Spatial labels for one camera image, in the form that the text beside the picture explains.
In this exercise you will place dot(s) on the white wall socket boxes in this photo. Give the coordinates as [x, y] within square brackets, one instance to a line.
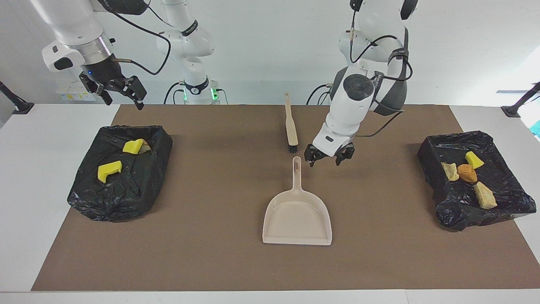
[67, 95]

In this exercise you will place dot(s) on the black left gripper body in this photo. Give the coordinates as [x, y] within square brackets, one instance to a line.
[332, 152]

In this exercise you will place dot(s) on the small croissant chunk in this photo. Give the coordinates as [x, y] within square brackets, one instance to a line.
[450, 171]

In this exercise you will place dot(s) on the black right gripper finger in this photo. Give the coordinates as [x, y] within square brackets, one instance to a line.
[137, 89]
[93, 86]

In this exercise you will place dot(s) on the brown table mat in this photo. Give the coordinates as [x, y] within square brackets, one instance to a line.
[168, 261]

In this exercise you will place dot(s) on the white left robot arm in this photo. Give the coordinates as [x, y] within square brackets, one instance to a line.
[358, 93]

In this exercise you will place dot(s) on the teal object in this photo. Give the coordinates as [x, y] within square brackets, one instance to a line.
[535, 128]

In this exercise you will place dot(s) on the orange striped croissant piece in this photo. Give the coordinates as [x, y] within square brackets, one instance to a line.
[485, 196]

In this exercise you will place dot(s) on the notched yellow sponge piece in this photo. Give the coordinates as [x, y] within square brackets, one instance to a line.
[109, 171]

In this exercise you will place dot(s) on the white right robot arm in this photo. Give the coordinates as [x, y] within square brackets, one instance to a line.
[71, 25]

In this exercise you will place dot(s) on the black bag lined bin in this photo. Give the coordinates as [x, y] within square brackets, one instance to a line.
[126, 190]
[506, 185]

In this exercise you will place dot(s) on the black camera stand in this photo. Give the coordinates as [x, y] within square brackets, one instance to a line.
[23, 107]
[512, 110]

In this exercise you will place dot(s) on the beige brush with black bristles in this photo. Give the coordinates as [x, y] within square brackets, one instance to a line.
[291, 131]

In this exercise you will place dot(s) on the beige plastic dustpan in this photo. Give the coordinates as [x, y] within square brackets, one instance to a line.
[297, 219]

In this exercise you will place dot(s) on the pale bread chunk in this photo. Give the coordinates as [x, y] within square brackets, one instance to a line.
[146, 147]

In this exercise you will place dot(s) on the brown bread roll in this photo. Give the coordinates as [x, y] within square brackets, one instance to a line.
[467, 173]

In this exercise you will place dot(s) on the yellow sponge with green edge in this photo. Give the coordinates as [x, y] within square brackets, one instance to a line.
[133, 147]

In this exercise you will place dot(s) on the yellow sponge wedge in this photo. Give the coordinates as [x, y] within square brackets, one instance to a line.
[474, 161]

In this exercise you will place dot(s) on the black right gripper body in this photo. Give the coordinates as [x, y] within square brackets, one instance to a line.
[104, 71]

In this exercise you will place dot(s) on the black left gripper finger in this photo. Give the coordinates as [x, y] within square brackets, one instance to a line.
[346, 154]
[313, 155]

